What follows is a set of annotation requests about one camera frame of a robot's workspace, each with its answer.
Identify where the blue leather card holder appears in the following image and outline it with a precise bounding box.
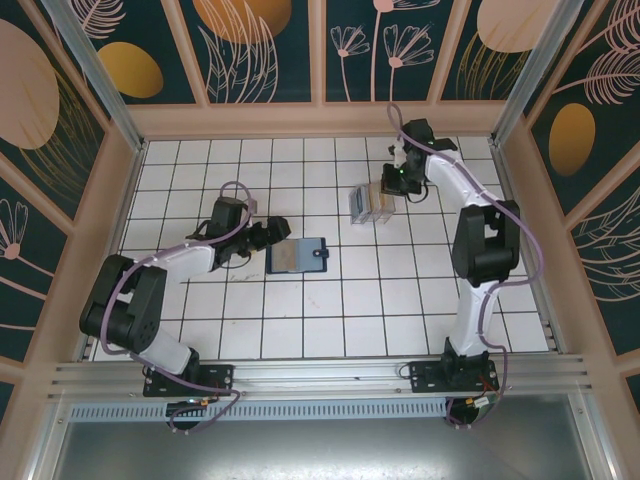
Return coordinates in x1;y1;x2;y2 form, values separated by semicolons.
264;237;332;277

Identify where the clear plastic card box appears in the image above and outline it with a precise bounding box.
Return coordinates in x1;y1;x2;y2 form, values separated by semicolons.
348;182;397;227

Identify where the blue credit card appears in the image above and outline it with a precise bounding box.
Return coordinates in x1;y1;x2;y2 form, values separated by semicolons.
352;185;369;222

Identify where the grey metal panel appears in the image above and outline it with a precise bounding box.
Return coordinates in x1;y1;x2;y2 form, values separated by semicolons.
29;394;617;480

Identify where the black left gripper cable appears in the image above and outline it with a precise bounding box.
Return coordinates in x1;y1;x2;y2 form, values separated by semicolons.
219;249;252;272

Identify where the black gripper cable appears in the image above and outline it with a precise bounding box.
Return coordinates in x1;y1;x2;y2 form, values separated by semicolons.
219;249;252;272
407;179;432;204

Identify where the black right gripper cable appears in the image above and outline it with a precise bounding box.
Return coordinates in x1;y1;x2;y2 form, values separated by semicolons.
407;179;432;204

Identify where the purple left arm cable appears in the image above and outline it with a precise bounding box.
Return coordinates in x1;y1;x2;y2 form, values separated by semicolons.
99;180;259;435

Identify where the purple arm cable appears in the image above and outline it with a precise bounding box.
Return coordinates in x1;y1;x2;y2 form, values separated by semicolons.
387;103;545;431
99;180;259;435

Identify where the aluminium side rail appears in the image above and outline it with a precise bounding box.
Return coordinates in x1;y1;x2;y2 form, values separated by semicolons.
488;139;569;354
74;142;149;362

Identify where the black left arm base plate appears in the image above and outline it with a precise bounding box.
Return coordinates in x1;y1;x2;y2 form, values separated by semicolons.
143;363;236;399

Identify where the aluminium front rail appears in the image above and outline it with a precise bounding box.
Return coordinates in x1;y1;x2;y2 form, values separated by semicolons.
47;353;594;401

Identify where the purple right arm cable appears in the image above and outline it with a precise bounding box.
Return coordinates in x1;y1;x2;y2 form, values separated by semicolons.
387;103;545;431

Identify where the aluminium corner post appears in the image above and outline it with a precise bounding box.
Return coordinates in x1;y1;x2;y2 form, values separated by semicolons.
488;0;577;149
42;0;150;154

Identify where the slotted grey cable duct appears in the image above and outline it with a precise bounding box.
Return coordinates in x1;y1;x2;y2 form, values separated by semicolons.
67;402;449;422

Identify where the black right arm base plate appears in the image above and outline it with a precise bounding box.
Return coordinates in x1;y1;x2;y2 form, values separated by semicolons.
408;359;501;396

